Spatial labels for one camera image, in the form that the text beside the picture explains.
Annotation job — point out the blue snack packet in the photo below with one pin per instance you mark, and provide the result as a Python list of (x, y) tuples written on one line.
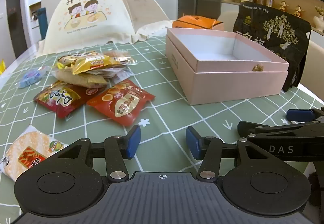
[(30, 78)]

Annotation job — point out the rice cracker packet red label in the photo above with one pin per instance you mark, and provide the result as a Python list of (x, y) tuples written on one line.
[(25, 148)]

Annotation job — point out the small clear snack packet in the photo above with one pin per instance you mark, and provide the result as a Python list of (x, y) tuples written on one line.
[(119, 74)]

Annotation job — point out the orange-red snack packet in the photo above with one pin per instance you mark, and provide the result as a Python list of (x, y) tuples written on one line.
[(119, 105)]

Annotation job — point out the yellow bag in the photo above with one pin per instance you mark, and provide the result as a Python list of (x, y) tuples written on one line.
[(2, 67)]

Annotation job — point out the dark red snack packet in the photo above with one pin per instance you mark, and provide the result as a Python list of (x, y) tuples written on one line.
[(60, 99)]

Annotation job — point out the brown snack packet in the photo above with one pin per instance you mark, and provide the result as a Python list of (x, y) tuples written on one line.
[(121, 55)]

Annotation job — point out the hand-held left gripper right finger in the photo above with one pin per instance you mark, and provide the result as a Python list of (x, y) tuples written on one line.
[(193, 143)]

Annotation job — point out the dark door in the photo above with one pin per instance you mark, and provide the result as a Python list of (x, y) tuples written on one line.
[(16, 18)]

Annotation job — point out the cartoon print snack packet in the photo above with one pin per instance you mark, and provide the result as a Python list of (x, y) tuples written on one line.
[(68, 59)]

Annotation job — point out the pink gift box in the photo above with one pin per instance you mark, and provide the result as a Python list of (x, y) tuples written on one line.
[(227, 84)]

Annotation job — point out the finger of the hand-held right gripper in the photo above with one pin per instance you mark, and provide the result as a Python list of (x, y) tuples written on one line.
[(265, 130), (298, 115)]

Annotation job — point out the black snack bag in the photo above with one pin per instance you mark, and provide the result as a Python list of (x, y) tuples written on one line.
[(278, 29)]

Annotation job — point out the clear rice cracker packet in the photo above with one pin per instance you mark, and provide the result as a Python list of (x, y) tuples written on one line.
[(76, 79)]

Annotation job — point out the yellow snack packet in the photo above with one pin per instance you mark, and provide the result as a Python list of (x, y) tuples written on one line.
[(93, 64)]

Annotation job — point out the green checked tablecloth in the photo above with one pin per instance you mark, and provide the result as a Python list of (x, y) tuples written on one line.
[(177, 117)]

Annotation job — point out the orange cardboard box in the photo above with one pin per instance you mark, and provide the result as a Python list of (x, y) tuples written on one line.
[(197, 21)]

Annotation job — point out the white vase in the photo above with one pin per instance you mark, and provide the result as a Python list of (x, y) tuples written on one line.
[(319, 20)]

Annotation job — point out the small lucky figurine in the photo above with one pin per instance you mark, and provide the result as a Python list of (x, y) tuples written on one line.
[(284, 6), (298, 11)]

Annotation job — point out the cream printed food cover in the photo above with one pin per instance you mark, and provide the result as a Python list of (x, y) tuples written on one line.
[(83, 23)]

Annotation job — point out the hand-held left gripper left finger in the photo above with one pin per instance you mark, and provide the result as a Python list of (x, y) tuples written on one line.
[(133, 141)]

